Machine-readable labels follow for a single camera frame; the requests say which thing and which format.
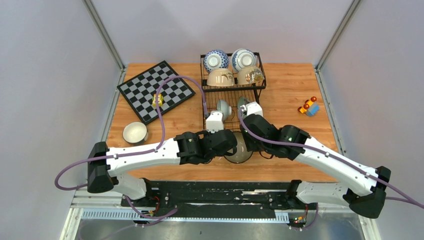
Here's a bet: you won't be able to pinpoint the dark blue glazed bowl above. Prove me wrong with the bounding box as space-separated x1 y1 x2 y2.
224 131 253 164

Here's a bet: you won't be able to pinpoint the black wire dish rack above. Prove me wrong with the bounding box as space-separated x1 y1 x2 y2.
200 54 267 131

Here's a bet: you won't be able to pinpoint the teal white striped bowl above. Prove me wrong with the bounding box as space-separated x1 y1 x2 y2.
122 121 149 145

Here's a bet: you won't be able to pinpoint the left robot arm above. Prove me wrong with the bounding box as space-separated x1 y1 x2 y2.
87 129 238 207

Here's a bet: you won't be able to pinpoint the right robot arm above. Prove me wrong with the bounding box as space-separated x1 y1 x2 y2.
240 114 391 219

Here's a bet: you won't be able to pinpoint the green floral bowl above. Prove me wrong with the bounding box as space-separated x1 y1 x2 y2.
237 96 251 110

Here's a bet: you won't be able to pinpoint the pale green ribbed bowl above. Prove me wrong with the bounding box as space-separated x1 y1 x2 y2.
216 99 232 122

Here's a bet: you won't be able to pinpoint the cream painted bowl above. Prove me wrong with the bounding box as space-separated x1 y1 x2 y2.
237 66 265 85

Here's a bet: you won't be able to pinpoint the orange blue toy blocks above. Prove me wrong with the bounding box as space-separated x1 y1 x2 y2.
297 96 320 117

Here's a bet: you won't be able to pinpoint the cream leaf bowl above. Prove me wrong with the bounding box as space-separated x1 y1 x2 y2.
206 68 235 87

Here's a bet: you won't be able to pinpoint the yellow toy block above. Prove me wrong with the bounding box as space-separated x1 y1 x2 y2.
151 93 164 108

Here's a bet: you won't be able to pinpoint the blue white porcelain bowl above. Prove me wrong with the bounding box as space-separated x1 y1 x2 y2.
230 48 257 73

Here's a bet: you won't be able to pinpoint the blue diamond pattern bowl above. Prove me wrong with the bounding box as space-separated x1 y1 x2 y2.
203 49 230 73

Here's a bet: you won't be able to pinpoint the black white chessboard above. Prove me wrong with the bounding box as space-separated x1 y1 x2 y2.
117 60 196 125

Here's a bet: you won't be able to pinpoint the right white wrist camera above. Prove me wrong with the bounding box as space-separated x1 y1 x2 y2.
237 101 264 120

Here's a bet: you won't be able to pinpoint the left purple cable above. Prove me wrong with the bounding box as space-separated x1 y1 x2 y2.
54 75 210 228

